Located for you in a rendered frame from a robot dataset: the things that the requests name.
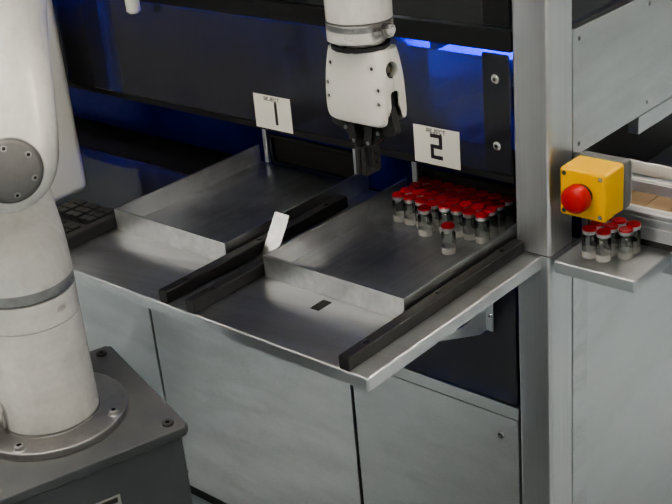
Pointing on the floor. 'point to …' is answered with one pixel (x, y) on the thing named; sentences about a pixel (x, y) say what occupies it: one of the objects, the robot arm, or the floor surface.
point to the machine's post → (544, 244)
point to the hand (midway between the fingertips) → (368, 157)
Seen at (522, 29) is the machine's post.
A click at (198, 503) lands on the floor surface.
